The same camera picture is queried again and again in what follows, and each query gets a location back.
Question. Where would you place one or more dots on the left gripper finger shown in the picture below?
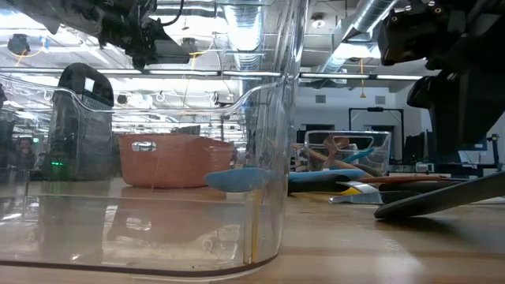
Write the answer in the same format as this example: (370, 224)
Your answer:
(169, 53)

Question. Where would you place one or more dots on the black rectangular spatula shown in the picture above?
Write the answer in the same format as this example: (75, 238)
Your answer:
(434, 203)

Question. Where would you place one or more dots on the small blue spoon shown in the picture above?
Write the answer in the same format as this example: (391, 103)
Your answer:
(361, 154)

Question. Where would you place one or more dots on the large blue spoon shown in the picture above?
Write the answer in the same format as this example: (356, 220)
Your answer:
(236, 179)

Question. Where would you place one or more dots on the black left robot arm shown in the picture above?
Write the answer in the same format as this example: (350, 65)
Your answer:
(59, 16)

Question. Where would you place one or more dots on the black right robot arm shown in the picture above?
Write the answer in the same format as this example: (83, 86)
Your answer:
(410, 35)

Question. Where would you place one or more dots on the black ceiling sensor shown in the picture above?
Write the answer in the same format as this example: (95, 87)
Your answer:
(189, 45)
(17, 44)

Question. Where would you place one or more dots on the black computer monitor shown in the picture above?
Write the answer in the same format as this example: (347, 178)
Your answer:
(479, 143)

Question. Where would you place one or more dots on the dark computer monitor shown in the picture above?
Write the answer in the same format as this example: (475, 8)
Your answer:
(416, 150)

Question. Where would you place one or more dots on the dark background desk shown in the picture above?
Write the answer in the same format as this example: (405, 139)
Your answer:
(453, 169)

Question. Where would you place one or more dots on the black round spatula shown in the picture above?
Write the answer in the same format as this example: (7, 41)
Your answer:
(418, 186)

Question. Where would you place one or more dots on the small clear plastic bin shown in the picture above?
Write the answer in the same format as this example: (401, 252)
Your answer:
(382, 158)

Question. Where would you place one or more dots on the orange plastic bin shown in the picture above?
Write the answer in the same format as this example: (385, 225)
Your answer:
(177, 165)

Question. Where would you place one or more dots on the yellow spoon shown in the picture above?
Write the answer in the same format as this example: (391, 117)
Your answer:
(351, 192)

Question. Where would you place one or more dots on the white smoke detector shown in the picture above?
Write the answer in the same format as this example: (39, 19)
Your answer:
(318, 21)

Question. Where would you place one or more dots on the large clear plastic bin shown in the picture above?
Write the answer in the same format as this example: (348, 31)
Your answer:
(158, 236)

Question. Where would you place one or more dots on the black monitor post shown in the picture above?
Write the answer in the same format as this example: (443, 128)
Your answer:
(495, 150)

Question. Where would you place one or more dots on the wall vent grille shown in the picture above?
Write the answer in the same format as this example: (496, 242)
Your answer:
(320, 99)
(380, 99)

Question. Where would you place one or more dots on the black metal gantry frame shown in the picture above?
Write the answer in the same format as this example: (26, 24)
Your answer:
(375, 109)

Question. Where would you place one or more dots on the silver ceiling air duct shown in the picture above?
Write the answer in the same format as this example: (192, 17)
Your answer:
(367, 16)

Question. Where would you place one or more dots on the suspended ceiling light rail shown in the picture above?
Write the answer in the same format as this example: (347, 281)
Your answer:
(335, 75)

